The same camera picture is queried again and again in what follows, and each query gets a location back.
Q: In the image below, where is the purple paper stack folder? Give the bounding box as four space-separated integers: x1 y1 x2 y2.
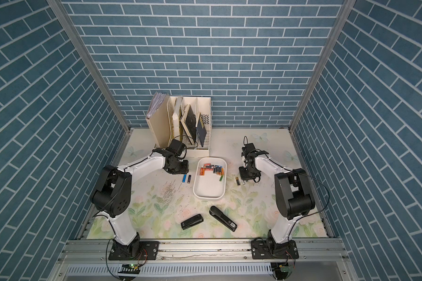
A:
146 92 169 119

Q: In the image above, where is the beige file organizer rack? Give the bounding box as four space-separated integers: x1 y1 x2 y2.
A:
146 95 212 158

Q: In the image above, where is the large black stapler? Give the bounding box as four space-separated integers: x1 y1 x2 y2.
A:
209 206 237 232

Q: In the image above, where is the dark small notebook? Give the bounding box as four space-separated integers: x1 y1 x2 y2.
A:
196 113 207 148

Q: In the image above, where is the white ribbed cable duct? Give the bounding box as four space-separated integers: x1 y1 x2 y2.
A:
66 262 272 277

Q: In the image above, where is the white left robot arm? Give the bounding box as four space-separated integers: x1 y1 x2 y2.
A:
90 140 189 247

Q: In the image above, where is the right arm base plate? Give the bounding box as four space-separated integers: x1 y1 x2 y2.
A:
251 238 299 260

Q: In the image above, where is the aluminium front rail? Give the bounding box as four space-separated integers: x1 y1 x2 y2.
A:
57 238 349 264

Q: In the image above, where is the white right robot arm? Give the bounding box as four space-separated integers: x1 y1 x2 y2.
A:
239 143 315 251

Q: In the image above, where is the small black stapler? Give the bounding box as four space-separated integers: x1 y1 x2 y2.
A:
181 214 203 230

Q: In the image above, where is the white plastic storage tray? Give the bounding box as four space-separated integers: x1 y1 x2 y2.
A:
193 157 227 201

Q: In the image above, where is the black framed tablet board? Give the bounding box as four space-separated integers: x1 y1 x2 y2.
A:
181 104 196 145

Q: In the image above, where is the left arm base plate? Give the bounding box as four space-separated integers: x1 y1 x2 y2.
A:
108 240 159 262

